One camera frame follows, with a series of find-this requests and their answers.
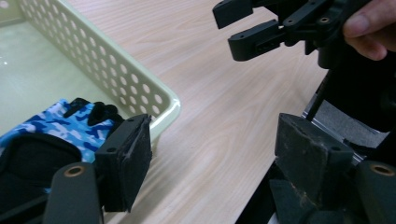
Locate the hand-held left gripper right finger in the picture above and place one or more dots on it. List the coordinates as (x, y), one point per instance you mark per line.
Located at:
(308, 155)

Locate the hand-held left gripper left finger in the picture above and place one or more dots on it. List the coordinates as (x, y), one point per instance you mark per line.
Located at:
(123, 165)

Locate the blue camouflage fingerless glove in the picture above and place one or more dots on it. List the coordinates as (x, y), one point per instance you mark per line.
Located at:
(62, 124)

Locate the pale green perforated plastic basket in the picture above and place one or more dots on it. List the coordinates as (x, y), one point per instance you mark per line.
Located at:
(93, 56)

